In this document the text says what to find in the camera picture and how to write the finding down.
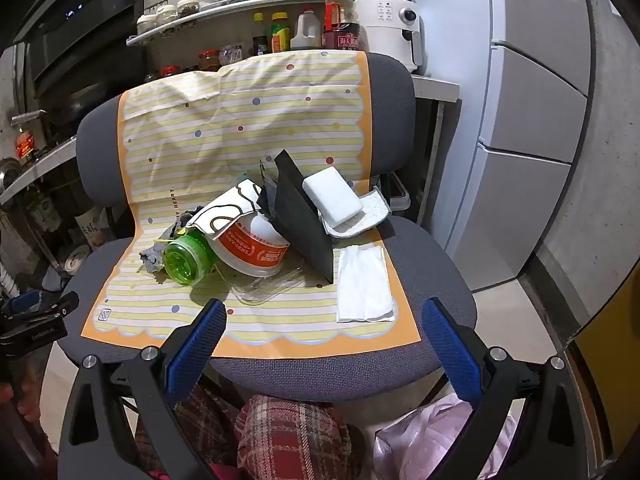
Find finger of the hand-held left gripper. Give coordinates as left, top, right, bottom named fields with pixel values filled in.
left=0, top=290, right=81, bottom=320

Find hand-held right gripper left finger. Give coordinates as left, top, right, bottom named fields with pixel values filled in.
left=60, top=299, right=229, bottom=480

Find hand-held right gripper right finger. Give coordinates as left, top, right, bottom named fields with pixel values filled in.
left=421, top=297, right=587, bottom=480

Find clear plastic container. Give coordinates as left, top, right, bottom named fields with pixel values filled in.
left=229, top=266, right=307, bottom=307

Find green plastic jar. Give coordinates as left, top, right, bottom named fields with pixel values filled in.
left=162, top=232, right=219, bottom=288

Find pink plastic bag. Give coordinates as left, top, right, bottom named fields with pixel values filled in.
left=372, top=392, right=519, bottom=480

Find grey crumpled paper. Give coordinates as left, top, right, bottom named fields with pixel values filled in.
left=139, top=206, right=202, bottom=277

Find white paper napkin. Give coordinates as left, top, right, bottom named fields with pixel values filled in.
left=335, top=244, right=397, bottom=324

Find orange white noodle bowl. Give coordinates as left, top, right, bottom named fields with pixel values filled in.
left=210, top=211, right=292, bottom=279

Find person's plaid trousers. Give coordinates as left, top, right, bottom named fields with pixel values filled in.
left=134, top=384, right=362, bottom=480

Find white peeled bowl lid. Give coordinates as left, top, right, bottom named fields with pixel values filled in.
left=192, top=180, right=264, bottom=249

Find red sign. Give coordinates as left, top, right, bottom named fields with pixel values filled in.
left=14, top=134, right=39, bottom=159

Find yellow panel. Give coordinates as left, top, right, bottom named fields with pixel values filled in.
left=570, top=260, right=640, bottom=421

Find white dishcloth grey border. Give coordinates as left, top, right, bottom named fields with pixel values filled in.
left=320, top=186, right=392, bottom=241

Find black paper bag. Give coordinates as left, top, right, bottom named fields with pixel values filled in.
left=257, top=149, right=337, bottom=284

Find white waste bin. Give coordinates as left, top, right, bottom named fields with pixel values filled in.
left=388, top=169, right=412, bottom=212

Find white sponge block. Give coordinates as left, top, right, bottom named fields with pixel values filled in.
left=302, top=169, right=364, bottom=229

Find black wok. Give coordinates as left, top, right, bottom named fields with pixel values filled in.
left=64, top=84, right=117, bottom=127

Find yellow striped dotted mat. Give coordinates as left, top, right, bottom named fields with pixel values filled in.
left=80, top=52, right=422, bottom=361

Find white refrigerator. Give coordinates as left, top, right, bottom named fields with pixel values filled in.
left=405, top=0, right=594, bottom=294

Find grey office chair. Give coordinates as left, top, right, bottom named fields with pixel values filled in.
left=55, top=52, right=478, bottom=403

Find white counter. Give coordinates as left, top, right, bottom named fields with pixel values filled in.
left=410, top=73, right=461, bottom=102

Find black range hood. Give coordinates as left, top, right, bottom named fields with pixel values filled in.
left=11, top=0, right=147, bottom=92

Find dark bottle yellow cap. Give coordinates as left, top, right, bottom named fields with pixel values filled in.
left=251, top=12, right=269, bottom=57

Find yellow green squeeze bottle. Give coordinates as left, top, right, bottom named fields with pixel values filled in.
left=270, top=12, right=292, bottom=54

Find white air fryer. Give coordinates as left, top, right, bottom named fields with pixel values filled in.
left=352, top=0, right=426, bottom=74

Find white jug red cap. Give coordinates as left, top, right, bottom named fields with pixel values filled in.
left=290, top=7, right=323, bottom=52

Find metal corner shelf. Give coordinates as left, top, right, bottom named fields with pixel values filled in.
left=126, top=0, right=347, bottom=47

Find large red label bottle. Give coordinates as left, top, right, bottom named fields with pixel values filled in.
left=321, top=0, right=362, bottom=52

